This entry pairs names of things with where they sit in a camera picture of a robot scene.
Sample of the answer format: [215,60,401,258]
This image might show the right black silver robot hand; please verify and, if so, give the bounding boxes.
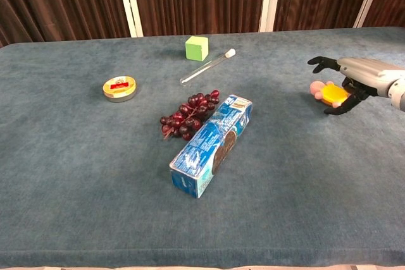
[307,56,405,116]

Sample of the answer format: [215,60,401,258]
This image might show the pink yellow toy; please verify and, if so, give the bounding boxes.
[309,80,351,109]

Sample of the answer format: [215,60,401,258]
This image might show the glass test tube white cap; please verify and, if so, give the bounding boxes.
[179,48,237,87]

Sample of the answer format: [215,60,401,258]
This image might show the green foam cube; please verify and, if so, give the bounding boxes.
[185,35,209,62]

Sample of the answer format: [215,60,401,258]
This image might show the blue cookie box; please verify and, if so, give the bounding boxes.
[169,94,253,199]

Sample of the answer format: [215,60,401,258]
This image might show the dark red grape bunch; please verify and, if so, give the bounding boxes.
[159,89,221,142]

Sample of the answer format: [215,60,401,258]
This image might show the round gold red tin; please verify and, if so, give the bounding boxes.
[102,75,138,104]

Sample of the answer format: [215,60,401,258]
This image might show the blue table cloth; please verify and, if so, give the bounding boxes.
[0,26,405,269]

